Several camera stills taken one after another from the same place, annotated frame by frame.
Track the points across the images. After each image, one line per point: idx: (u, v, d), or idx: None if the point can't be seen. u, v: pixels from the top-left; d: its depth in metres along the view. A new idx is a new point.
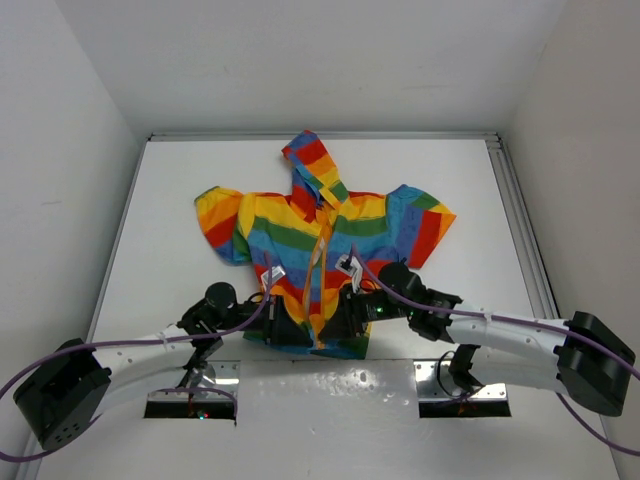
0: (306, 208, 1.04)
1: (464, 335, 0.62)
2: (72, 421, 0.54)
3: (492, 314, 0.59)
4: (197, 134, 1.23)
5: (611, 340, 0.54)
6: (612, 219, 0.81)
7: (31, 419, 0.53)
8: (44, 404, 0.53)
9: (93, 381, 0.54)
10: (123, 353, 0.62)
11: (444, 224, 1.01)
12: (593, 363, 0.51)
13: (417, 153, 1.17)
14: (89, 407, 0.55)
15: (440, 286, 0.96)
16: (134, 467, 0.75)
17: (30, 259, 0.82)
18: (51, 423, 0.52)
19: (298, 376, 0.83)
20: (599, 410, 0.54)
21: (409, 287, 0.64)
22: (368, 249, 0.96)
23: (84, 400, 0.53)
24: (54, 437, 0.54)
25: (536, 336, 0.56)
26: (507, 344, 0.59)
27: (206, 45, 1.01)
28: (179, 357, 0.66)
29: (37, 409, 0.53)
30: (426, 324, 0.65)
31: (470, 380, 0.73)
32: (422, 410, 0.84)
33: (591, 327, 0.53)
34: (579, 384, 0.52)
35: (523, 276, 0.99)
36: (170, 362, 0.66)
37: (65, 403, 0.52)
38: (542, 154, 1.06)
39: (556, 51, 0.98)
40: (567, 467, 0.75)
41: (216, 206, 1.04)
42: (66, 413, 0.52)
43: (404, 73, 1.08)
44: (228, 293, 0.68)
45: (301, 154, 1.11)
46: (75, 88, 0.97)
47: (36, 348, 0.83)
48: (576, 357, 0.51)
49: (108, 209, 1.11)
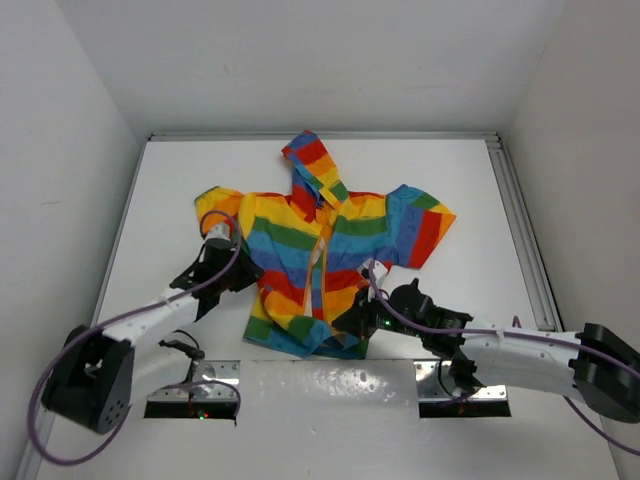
0: (306, 208, 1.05)
1: (478, 351, 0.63)
2: (116, 398, 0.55)
3: (504, 332, 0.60)
4: (196, 134, 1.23)
5: (623, 350, 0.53)
6: (612, 218, 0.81)
7: (75, 414, 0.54)
8: (80, 393, 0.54)
9: (113, 355, 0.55)
10: (133, 324, 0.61)
11: (444, 224, 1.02)
12: (607, 373, 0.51)
13: (417, 154, 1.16)
14: (124, 382, 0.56)
15: (440, 285, 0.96)
16: (134, 468, 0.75)
17: (31, 259, 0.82)
18: (97, 401, 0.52)
19: (299, 376, 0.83)
20: (618, 417, 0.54)
21: (422, 310, 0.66)
22: (368, 249, 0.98)
23: (116, 373, 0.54)
24: (105, 418, 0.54)
25: (550, 351, 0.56)
26: (520, 359, 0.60)
27: (206, 45, 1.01)
28: (186, 312, 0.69)
29: (76, 397, 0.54)
30: (440, 344, 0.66)
31: (471, 380, 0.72)
32: (422, 410, 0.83)
33: (602, 339, 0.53)
34: (595, 395, 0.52)
35: (523, 275, 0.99)
36: (179, 319, 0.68)
37: (98, 383, 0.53)
38: (541, 155, 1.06)
39: (556, 52, 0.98)
40: (565, 466, 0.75)
41: (216, 205, 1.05)
42: (107, 387, 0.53)
43: (404, 73, 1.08)
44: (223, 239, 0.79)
45: (301, 154, 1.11)
46: (75, 87, 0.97)
47: (36, 348, 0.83)
48: (591, 369, 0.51)
49: (108, 208, 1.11)
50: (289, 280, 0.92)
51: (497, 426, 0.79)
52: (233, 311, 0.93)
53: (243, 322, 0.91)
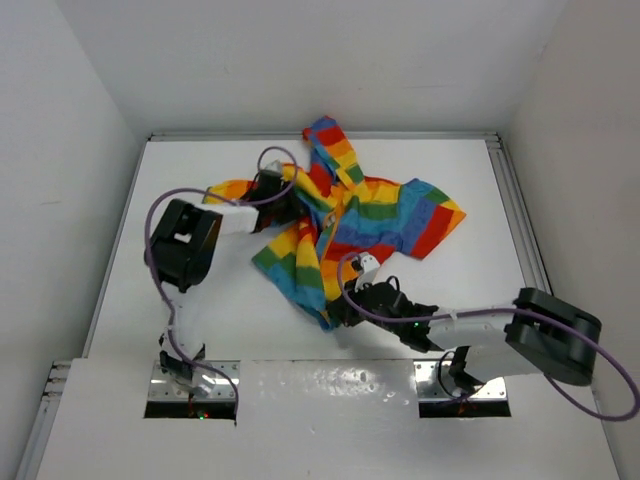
0: (322, 183, 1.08)
1: (443, 336, 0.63)
2: (204, 257, 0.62)
3: (456, 312, 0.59)
4: (196, 134, 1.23)
5: (562, 308, 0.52)
6: (613, 218, 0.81)
7: (170, 262, 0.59)
8: (176, 246, 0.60)
9: (211, 216, 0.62)
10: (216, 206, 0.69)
11: (453, 221, 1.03)
12: (538, 334, 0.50)
13: (417, 154, 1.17)
14: (211, 249, 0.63)
15: (440, 284, 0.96)
16: (133, 467, 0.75)
17: (31, 259, 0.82)
18: (192, 255, 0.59)
19: (298, 376, 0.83)
20: (572, 378, 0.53)
21: (395, 306, 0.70)
22: (374, 232, 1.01)
23: (211, 232, 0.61)
24: (194, 274, 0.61)
25: (491, 322, 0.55)
26: (476, 338, 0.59)
27: (206, 45, 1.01)
28: (250, 217, 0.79)
29: (172, 250, 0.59)
30: (415, 338, 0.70)
31: (470, 380, 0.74)
32: (422, 410, 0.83)
33: (536, 301, 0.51)
34: (537, 357, 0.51)
35: (523, 275, 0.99)
36: (242, 222, 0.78)
37: (194, 240, 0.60)
38: (541, 154, 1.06)
39: (556, 52, 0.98)
40: (565, 466, 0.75)
41: (225, 199, 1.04)
42: (201, 245, 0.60)
43: (404, 73, 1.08)
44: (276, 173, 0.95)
45: (321, 136, 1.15)
46: (76, 87, 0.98)
47: (35, 347, 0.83)
48: (525, 333, 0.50)
49: (108, 207, 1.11)
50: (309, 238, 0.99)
51: (497, 427, 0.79)
52: (233, 310, 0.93)
53: (243, 322, 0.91)
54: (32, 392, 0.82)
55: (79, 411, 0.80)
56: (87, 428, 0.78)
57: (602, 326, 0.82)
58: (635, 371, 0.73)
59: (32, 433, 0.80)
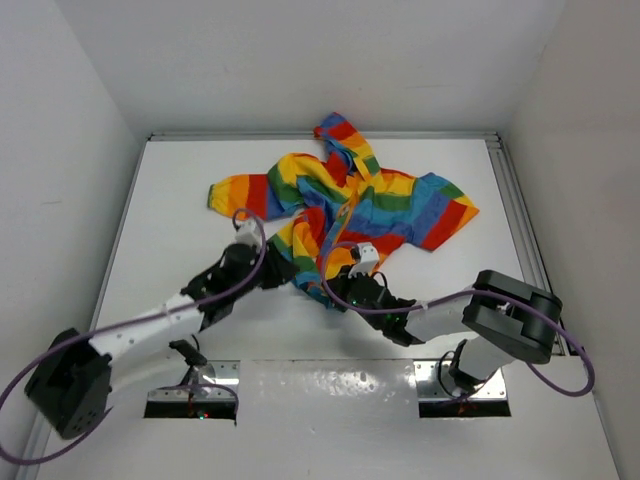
0: (338, 174, 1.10)
1: (418, 327, 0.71)
2: (87, 408, 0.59)
3: (428, 304, 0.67)
4: (196, 134, 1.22)
5: (519, 289, 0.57)
6: (613, 218, 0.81)
7: (47, 413, 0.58)
8: (57, 393, 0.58)
9: (94, 368, 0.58)
10: (123, 335, 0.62)
11: (466, 216, 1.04)
12: (496, 312, 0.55)
13: (417, 154, 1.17)
14: (98, 394, 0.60)
15: (442, 283, 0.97)
16: (133, 468, 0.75)
17: (30, 260, 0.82)
18: (63, 414, 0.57)
19: (298, 376, 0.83)
20: (533, 361, 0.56)
21: (380, 300, 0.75)
22: (387, 222, 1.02)
23: (92, 384, 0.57)
24: (71, 426, 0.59)
25: (454, 307, 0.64)
26: (445, 323, 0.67)
27: (206, 45, 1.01)
28: (190, 324, 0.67)
29: (49, 402, 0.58)
30: (397, 333, 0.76)
31: (470, 380, 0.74)
32: (422, 410, 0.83)
33: (492, 282, 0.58)
34: (492, 336, 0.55)
35: (523, 275, 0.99)
36: (180, 331, 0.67)
37: (70, 399, 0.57)
38: (541, 154, 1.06)
39: (556, 51, 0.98)
40: (564, 466, 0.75)
41: (231, 197, 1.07)
42: (74, 406, 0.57)
43: (404, 73, 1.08)
44: (245, 250, 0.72)
45: (333, 133, 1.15)
46: (75, 87, 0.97)
47: (35, 347, 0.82)
48: (480, 310, 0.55)
49: (108, 208, 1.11)
50: (321, 225, 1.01)
51: (497, 427, 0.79)
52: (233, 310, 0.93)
53: (243, 322, 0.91)
54: None
55: None
56: None
57: (603, 325, 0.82)
58: (633, 372, 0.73)
59: (32, 432, 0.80)
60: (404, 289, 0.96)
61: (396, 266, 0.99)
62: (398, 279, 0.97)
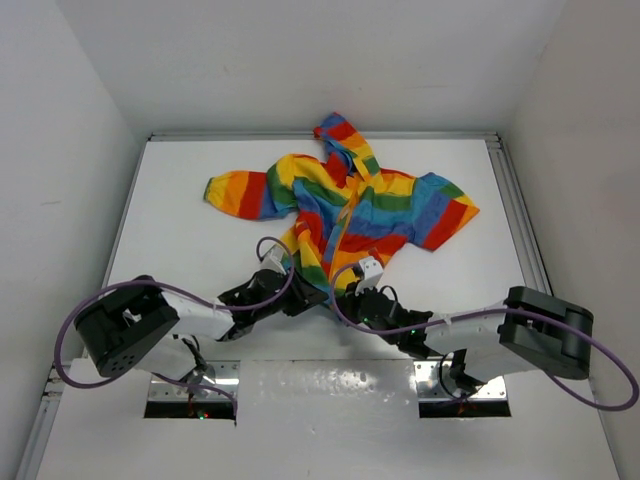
0: (338, 175, 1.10)
1: (439, 341, 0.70)
2: (130, 354, 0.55)
3: (451, 318, 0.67)
4: (196, 134, 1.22)
5: (552, 303, 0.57)
6: (614, 218, 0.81)
7: (94, 342, 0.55)
8: (110, 328, 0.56)
9: (163, 313, 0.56)
10: (184, 301, 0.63)
11: (466, 215, 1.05)
12: (533, 331, 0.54)
13: (417, 155, 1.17)
14: (149, 344, 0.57)
15: (442, 284, 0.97)
16: (132, 468, 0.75)
17: (30, 260, 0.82)
18: (112, 349, 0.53)
19: (298, 376, 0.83)
20: (563, 374, 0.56)
21: (392, 315, 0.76)
22: (388, 223, 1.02)
23: (155, 328, 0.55)
24: (110, 366, 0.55)
25: (485, 324, 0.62)
26: (469, 339, 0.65)
27: (206, 45, 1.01)
28: (216, 330, 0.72)
29: (102, 334, 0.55)
30: (413, 346, 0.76)
31: (470, 381, 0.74)
32: (422, 410, 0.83)
33: (527, 299, 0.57)
34: (527, 354, 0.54)
35: (523, 276, 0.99)
36: (209, 329, 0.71)
37: (128, 336, 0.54)
38: (541, 154, 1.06)
39: (556, 51, 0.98)
40: (564, 467, 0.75)
41: (228, 193, 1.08)
42: (130, 344, 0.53)
43: (405, 73, 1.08)
44: (277, 279, 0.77)
45: (332, 133, 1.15)
46: (76, 87, 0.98)
47: (34, 347, 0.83)
48: (518, 330, 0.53)
49: (108, 208, 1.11)
50: (321, 228, 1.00)
51: (497, 427, 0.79)
52: None
53: None
54: (31, 392, 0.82)
55: (78, 411, 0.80)
56: (88, 429, 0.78)
57: (603, 325, 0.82)
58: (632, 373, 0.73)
59: (33, 431, 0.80)
60: (406, 291, 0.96)
61: (397, 267, 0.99)
62: (399, 281, 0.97)
